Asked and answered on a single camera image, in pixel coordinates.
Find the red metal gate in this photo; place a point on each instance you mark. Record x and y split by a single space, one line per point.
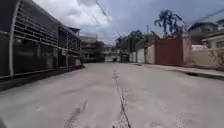
169 51

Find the dark green trees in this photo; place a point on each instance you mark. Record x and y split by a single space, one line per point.
135 38

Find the building behind pale wall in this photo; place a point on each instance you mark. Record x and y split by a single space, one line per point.
203 30

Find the grey concrete road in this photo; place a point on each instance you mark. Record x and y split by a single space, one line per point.
150 100

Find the pale boundary wall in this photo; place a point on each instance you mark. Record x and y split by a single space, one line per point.
203 58

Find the dark house with slatted front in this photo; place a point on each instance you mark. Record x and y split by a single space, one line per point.
36 33

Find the thin pole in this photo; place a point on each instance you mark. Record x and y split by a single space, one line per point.
147 36

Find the tall palm tree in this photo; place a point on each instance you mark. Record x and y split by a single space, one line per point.
168 20

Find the pale multi-storey building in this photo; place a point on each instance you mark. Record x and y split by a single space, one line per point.
88 46

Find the white wall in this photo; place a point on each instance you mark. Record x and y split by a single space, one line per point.
141 55

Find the pale raised pavement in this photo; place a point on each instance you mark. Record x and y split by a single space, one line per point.
200 71

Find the dark narrow pavement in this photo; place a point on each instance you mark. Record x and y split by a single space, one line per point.
33 77

